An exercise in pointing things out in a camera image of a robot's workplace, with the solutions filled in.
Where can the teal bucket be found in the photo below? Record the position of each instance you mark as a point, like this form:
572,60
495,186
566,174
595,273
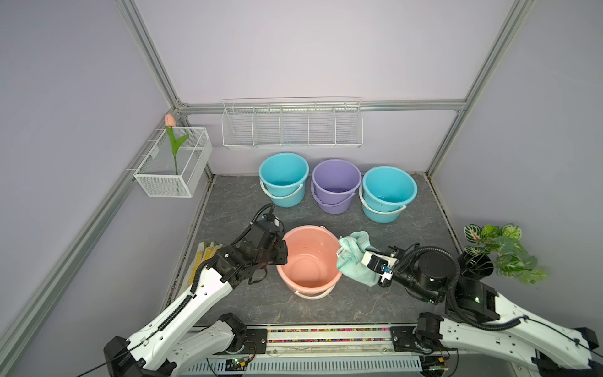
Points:
386,192
283,179

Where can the mint green cloth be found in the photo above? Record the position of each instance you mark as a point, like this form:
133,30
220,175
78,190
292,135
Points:
350,254

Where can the long white wire shelf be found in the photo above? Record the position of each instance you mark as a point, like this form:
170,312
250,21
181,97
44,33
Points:
292,122

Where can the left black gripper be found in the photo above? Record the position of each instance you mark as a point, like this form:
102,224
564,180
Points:
273,250

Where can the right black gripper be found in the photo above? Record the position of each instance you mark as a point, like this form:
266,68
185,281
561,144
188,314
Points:
393,269

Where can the pink artificial tulip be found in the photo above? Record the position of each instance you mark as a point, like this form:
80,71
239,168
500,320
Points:
176,143

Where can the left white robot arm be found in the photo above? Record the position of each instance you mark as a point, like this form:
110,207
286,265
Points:
164,347

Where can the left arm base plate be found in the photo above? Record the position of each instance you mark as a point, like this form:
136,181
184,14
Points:
254,340

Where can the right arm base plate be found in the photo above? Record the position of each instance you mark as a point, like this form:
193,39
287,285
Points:
404,339

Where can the yellow white work glove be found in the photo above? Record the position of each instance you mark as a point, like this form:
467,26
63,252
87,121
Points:
205,251

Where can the pink plastic bucket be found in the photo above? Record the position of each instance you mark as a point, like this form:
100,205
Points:
311,270

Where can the potted green plant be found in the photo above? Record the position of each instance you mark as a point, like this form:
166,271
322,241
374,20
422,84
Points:
498,249

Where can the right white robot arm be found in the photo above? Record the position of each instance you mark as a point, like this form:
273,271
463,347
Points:
479,318

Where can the purple bucket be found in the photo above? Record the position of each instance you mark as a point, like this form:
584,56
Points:
334,185

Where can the white vented cable duct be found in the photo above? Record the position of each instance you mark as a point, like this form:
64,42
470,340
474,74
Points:
310,366

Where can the white wire basket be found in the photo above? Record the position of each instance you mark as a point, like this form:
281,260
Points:
156,174

